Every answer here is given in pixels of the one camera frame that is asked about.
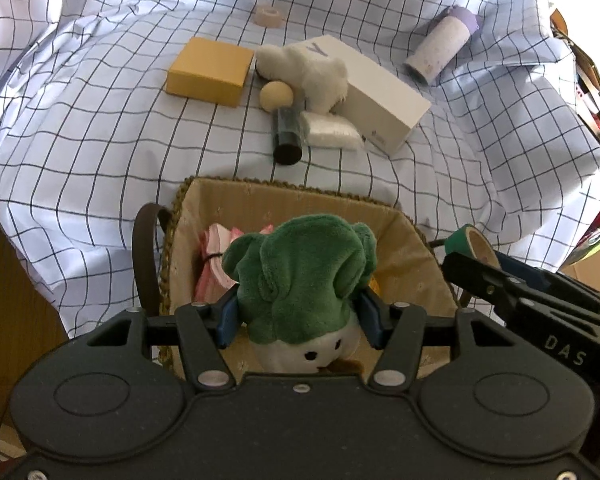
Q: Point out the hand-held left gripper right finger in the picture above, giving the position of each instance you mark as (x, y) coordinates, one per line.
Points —
(372, 320)

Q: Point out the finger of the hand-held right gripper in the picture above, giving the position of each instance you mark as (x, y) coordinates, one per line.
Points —
(535, 272)
(480, 282)

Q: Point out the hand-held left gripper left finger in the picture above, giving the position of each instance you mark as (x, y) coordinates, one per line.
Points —
(227, 317)

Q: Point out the green tape roll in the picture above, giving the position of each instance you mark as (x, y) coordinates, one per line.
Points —
(460, 242)

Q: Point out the pink striped cloth bundle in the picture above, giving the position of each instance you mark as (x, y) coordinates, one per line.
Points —
(212, 260)

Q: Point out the green and white plush toy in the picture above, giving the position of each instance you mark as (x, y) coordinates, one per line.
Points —
(300, 280)

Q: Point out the woven basket with beige liner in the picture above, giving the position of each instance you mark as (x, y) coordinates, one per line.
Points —
(290, 205)

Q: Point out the white tissue packet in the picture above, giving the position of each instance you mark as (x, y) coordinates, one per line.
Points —
(330, 130)

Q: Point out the white fluffy plush toy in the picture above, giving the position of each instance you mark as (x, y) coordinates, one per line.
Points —
(320, 75)

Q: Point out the white tape roll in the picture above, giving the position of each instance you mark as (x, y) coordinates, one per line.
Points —
(275, 20)

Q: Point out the cluttered metal shelf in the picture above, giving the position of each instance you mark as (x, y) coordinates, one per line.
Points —
(592, 95)

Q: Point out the white checked cloth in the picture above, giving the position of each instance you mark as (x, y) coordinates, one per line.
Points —
(105, 160)

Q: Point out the white rectangular box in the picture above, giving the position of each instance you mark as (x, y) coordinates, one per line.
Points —
(380, 100)

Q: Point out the beige ball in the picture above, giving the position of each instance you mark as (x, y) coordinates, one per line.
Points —
(275, 96)

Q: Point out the white bottle with purple cap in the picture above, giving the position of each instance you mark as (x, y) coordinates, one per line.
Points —
(437, 45)

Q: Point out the yellow cardboard box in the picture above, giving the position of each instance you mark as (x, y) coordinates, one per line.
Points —
(205, 62)

